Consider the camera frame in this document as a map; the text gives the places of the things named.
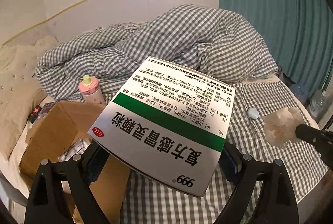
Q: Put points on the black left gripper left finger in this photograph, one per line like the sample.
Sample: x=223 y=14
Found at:
x=47 y=203

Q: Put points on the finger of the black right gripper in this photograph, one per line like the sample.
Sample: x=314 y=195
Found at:
x=320 y=139

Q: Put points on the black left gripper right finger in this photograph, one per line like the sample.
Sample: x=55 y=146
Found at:
x=276 y=201

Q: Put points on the green white medicine box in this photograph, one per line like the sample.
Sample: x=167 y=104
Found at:
x=169 y=123

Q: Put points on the clear plastic water bottle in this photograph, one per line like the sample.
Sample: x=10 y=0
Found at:
x=318 y=104

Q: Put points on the brown cardboard box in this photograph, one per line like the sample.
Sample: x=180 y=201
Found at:
x=53 y=134

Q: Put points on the red black packet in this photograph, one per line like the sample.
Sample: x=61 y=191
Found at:
x=34 y=114

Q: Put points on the small pale blue case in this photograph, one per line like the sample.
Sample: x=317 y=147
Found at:
x=253 y=113

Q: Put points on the grey checked bed sheet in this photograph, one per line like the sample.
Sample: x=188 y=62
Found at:
x=147 y=201

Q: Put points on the pink baby bottle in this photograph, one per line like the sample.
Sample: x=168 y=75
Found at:
x=91 y=91

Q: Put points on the cream tufted headboard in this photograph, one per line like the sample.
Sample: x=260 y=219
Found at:
x=20 y=90

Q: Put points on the teal curtain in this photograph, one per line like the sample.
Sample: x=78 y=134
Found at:
x=298 y=34

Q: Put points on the grey checked duvet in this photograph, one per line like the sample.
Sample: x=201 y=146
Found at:
x=216 y=42

